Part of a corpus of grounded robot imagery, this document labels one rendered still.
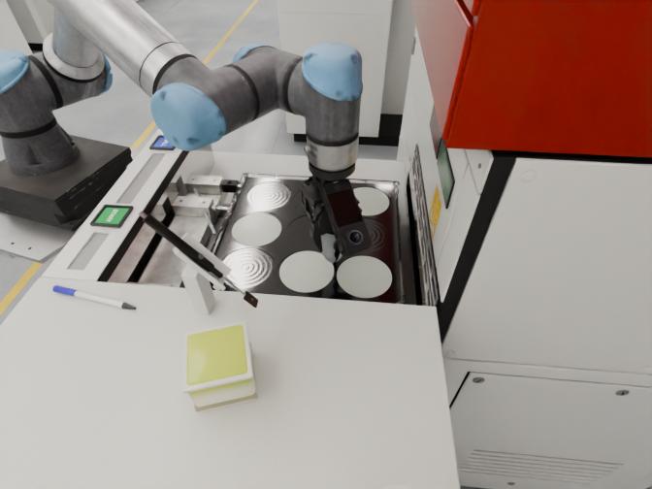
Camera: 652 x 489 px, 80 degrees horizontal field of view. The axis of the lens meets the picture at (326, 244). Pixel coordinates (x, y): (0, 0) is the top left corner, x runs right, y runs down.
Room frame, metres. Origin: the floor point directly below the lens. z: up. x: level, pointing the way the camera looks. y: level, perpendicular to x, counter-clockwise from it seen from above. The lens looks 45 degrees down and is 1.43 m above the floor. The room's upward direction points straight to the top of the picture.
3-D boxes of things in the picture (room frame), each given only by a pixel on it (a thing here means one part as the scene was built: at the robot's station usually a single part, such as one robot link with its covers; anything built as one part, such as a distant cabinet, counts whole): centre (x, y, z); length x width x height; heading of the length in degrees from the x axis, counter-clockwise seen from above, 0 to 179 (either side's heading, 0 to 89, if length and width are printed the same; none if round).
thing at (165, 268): (0.58, 0.29, 0.87); 0.36 x 0.08 x 0.03; 175
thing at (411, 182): (0.57, -0.18, 0.89); 0.44 x 0.02 x 0.10; 175
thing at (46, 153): (0.83, 0.69, 0.96); 0.15 x 0.15 x 0.10
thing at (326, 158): (0.50, -0.01, 1.13); 0.08 x 0.08 x 0.05
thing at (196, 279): (0.34, 0.16, 1.03); 0.06 x 0.04 x 0.13; 85
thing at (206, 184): (0.74, 0.28, 0.89); 0.08 x 0.03 x 0.03; 85
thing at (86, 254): (0.67, 0.38, 0.89); 0.55 x 0.09 x 0.14; 175
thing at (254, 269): (0.57, 0.03, 0.90); 0.34 x 0.34 x 0.01; 85
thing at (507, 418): (0.71, -0.55, 0.41); 0.82 x 0.71 x 0.82; 175
